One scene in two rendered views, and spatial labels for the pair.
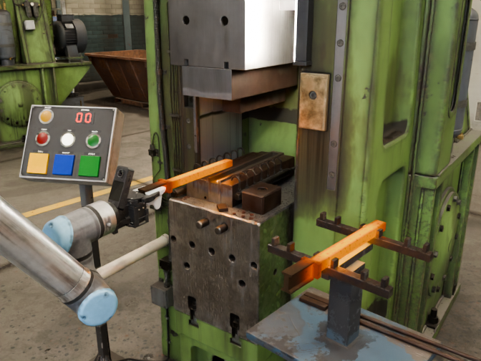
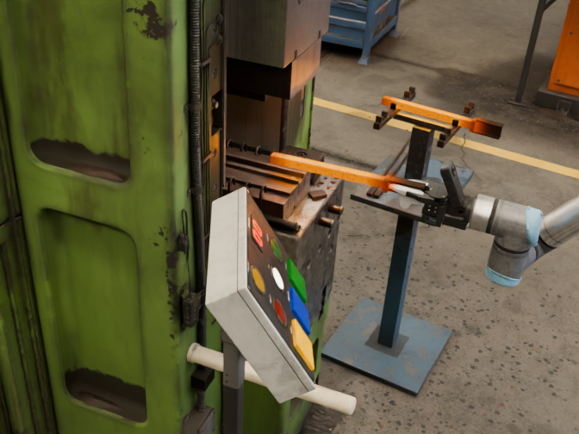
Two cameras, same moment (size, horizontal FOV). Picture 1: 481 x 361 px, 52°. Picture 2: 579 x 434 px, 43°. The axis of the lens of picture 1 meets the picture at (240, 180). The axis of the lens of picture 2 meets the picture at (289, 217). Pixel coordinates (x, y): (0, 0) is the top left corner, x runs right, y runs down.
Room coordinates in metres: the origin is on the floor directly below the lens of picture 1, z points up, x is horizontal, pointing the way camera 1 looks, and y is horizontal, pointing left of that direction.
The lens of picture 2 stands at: (2.04, 1.76, 1.98)
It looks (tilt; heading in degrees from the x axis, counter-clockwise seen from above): 33 degrees down; 255
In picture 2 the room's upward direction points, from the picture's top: 4 degrees clockwise
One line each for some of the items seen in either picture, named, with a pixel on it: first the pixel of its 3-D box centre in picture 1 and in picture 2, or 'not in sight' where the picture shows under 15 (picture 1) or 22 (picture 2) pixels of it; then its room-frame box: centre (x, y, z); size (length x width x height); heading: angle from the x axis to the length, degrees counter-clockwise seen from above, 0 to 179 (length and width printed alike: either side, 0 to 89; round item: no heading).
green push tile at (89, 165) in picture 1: (89, 166); (295, 281); (1.69, 0.54, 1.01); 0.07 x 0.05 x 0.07; 80
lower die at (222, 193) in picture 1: (243, 173); (227, 176); (1.75, -0.01, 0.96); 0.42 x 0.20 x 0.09; 145
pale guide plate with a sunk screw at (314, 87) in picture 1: (313, 102); not in sight; (1.51, -0.22, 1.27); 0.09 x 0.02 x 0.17; 55
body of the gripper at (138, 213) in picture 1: (124, 210); (447, 207); (1.24, 0.32, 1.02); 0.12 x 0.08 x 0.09; 145
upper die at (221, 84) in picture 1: (243, 76); (228, 52); (1.75, -0.01, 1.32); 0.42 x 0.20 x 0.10; 145
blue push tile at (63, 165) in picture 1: (64, 165); (297, 311); (1.71, 0.64, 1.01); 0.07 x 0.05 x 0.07; 80
